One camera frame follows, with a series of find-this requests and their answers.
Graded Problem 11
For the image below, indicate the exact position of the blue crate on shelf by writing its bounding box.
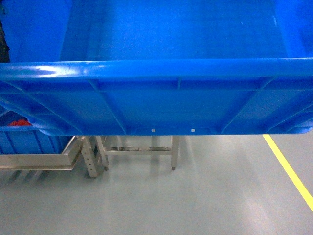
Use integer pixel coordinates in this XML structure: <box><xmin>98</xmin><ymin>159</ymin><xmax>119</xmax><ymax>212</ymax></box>
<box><xmin>0</xmin><ymin>107</ymin><xmax>72</xmax><ymax>154</ymax></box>

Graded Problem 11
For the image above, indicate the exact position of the dark gripper finger at crate edge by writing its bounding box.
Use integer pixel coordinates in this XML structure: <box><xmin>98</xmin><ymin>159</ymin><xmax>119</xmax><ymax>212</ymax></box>
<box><xmin>0</xmin><ymin>4</ymin><xmax>12</xmax><ymax>63</ymax></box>

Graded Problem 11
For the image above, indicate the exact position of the large blue plastic crate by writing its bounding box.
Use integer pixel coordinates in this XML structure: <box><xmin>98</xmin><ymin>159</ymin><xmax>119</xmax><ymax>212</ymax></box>
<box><xmin>0</xmin><ymin>0</ymin><xmax>313</xmax><ymax>136</ymax></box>

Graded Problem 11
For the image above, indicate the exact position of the stainless steel shelf frame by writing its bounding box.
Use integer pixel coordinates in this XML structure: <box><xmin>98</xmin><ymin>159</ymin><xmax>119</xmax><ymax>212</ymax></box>
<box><xmin>0</xmin><ymin>136</ymin><xmax>180</xmax><ymax>178</ymax></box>

